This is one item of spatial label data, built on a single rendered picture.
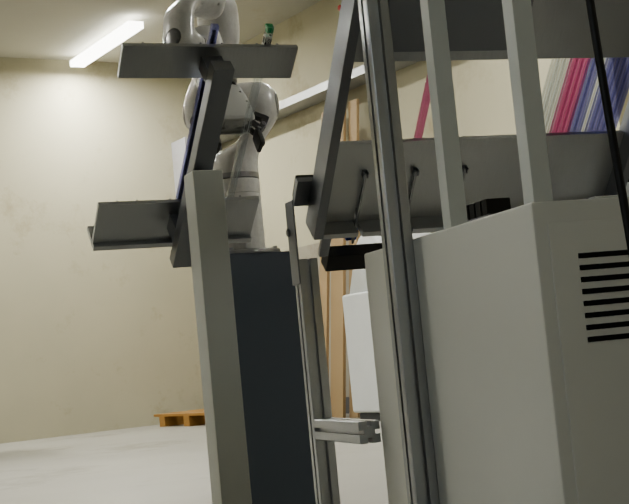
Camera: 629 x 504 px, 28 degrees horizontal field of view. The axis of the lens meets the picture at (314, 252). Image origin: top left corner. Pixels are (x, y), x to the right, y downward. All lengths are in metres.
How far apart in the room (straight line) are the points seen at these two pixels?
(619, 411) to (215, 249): 0.94
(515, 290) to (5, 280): 8.68
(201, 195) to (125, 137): 8.46
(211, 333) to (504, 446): 0.74
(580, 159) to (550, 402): 1.13
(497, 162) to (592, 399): 1.03
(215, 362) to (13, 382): 7.91
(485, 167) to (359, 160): 0.29
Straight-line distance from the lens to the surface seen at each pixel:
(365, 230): 2.57
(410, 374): 2.04
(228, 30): 3.04
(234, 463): 2.37
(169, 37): 2.64
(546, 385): 1.69
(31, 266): 10.34
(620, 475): 1.73
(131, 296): 10.64
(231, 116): 2.57
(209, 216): 2.38
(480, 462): 1.91
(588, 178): 2.78
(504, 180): 2.68
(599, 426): 1.71
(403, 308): 2.04
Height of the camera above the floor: 0.44
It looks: 5 degrees up
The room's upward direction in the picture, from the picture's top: 5 degrees counter-clockwise
